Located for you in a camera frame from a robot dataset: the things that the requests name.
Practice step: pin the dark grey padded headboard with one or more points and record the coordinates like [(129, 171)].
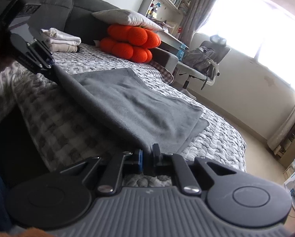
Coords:
[(70, 16)]

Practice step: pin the white grey pillow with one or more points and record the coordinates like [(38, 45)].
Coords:
[(127, 18)]

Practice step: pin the orange pumpkin cushion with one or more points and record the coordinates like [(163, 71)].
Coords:
[(125, 51), (134, 35)]

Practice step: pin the grey patterned curtain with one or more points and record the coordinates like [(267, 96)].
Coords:
[(196, 16)]

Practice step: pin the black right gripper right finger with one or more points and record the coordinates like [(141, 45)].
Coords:
[(231, 195)]

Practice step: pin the folded beige garment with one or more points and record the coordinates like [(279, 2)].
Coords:
[(63, 48)]

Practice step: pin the white office chair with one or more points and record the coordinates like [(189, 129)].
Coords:
[(215, 42)]

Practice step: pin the folded white garment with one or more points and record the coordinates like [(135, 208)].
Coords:
[(55, 36)]

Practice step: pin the white desk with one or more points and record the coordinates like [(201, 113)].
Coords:
[(168, 38)]

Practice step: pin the grey t-shirt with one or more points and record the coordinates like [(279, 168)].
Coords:
[(123, 102)]

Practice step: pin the grey white patterned bedspread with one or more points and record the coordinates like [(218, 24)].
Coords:
[(63, 135)]

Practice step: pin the grey backpack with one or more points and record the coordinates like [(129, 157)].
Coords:
[(198, 59)]

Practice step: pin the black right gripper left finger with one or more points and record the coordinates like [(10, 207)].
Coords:
[(56, 199)]

